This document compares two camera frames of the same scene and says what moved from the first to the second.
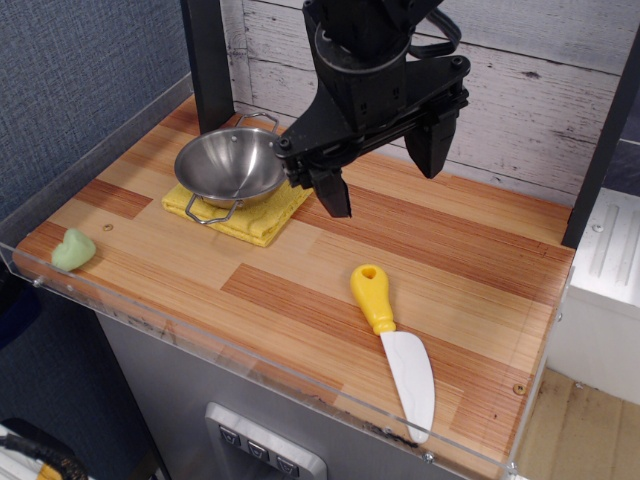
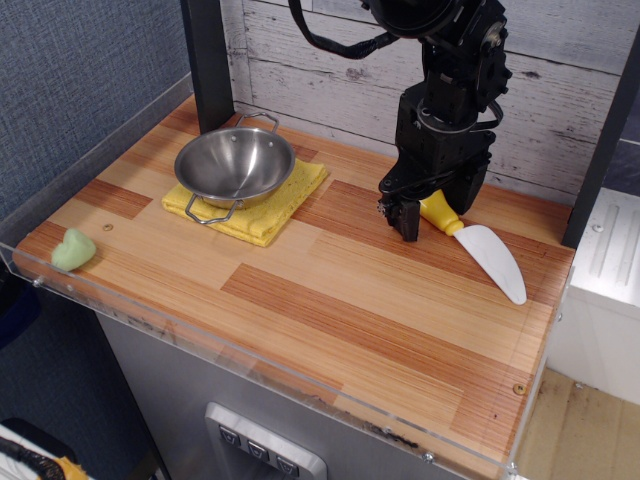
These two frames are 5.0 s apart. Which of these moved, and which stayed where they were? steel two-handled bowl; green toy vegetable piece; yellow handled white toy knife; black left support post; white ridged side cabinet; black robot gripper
Moved: black robot gripper; yellow handled white toy knife
Stayed: green toy vegetable piece; steel two-handled bowl; white ridged side cabinet; black left support post
